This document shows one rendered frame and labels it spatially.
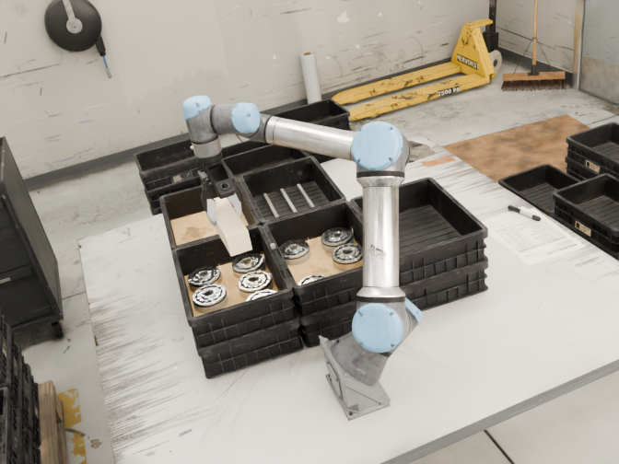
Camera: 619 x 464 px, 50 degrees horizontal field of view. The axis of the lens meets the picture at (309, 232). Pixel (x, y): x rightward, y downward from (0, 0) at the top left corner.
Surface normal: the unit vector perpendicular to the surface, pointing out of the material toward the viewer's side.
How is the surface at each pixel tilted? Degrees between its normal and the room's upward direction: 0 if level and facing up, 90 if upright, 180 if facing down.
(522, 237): 0
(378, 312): 64
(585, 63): 90
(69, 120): 90
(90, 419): 0
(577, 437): 0
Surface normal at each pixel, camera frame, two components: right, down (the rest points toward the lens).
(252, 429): -0.15, -0.84
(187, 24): 0.36, 0.44
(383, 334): -0.31, 0.12
